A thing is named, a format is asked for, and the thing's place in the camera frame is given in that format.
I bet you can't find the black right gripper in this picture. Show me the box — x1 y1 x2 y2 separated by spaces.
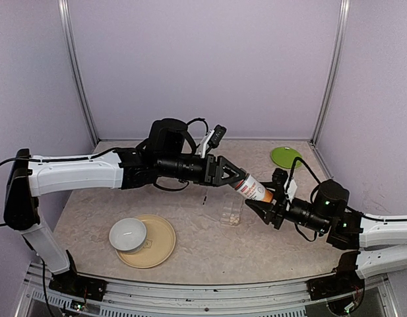
245 182 330 234

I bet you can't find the orange pill bottle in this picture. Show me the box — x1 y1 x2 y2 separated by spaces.
231 173 273 203

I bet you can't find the aluminium front rail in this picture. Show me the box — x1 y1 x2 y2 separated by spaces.
14 263 400 316

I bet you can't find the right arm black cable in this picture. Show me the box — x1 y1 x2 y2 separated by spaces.
288 157 326 186

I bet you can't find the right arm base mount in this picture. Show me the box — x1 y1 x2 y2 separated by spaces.
306 264 365 300

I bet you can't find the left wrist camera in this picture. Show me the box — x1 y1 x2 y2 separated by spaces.
196 125 227 159

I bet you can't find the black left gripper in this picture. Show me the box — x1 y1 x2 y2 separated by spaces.
158 154 247 188

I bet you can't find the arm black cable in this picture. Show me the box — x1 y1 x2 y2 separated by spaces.
0 158 29 229
288 157 326 186

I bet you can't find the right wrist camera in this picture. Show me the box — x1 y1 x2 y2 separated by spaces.
272 168 297 201

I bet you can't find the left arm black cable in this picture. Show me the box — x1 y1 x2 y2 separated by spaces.
0 158 29 229

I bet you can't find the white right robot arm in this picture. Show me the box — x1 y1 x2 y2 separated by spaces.
245 180 407 293

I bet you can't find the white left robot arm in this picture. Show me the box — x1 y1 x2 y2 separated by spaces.
3 118 245 294

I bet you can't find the beige round plate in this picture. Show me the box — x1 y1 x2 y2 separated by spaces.
113 214 176 269

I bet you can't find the white ceramic bowl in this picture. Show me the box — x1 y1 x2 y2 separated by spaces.
108 218 147 253

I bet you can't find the green plastic plate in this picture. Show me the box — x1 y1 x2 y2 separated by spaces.
270 147 303 169

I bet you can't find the aluminium corner post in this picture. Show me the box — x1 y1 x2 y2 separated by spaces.
311 0 351 147
58 0 100 146

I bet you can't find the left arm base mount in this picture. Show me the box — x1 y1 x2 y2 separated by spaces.
49 271 108 302

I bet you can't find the right aluminium corner post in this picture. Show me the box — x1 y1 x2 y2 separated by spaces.
311 0 351 147

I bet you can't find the clear plastic pill organizer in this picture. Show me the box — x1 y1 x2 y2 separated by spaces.
203 194 243 227

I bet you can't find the left aluminium corner post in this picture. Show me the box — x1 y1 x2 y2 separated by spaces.
58 0 100 146

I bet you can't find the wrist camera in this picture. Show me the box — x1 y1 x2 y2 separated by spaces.
196 125 227 159
272 168 297 201

